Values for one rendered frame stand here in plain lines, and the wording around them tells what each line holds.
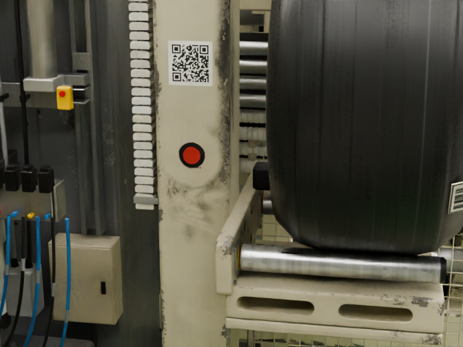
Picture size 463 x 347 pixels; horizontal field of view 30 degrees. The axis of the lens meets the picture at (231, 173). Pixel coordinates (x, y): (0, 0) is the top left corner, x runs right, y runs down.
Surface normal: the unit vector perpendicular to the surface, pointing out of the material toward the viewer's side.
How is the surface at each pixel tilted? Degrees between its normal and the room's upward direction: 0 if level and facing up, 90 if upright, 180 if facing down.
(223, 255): 90
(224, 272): 90
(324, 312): 90
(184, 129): 90
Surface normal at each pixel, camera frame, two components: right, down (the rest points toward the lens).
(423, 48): -0.16, -0.02
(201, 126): -0.17, 0.30
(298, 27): -0.41, -0.12
